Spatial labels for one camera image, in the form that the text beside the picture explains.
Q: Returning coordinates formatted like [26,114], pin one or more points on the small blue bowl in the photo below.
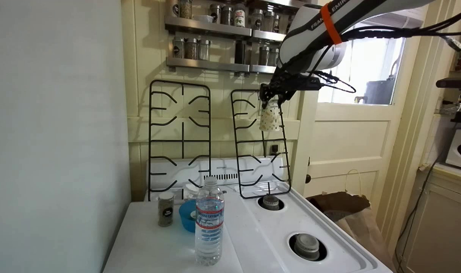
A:
[187,218]

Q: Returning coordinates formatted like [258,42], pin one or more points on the white refrigerator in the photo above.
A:
[53,137]

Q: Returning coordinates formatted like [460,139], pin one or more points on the metal mug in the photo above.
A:
[182,8]

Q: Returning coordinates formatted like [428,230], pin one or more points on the speckled cream paper cup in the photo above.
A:
[270,119]

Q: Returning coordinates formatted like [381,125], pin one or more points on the brown paper bag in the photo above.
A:
[338,205]

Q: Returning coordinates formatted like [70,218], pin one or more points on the glass spice jar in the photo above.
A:
[262,54]
[240,16]
[276,23]
[205,49]
[228,16]
[258,19]
[215,14]
[177,48]
[275,55]
[191,49]

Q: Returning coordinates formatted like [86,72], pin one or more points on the cream cabinet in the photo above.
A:
[443,222]

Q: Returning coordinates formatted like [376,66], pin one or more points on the steel spice shelf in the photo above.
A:
[205,25]
[200,64]

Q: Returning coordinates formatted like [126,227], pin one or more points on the white gas stove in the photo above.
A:
[270,237]

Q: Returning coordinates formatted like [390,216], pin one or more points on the black stove grate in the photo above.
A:
[182,142]
[262,175]

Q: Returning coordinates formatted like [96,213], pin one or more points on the grey blue bucket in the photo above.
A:
[379,92]

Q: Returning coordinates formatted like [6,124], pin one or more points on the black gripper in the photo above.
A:
[296,83]

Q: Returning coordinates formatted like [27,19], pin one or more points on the wall outlet with black plug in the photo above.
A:
[275,149]

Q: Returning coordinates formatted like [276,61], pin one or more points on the clear plastic water bottle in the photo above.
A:
[209,228]

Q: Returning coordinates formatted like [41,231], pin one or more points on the white door with window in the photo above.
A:
[346,146]

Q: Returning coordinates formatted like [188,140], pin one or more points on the round stove burner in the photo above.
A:
[270,202]
[306,246]

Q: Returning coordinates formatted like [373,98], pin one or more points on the small shaker with silver lid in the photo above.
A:
[165,210]

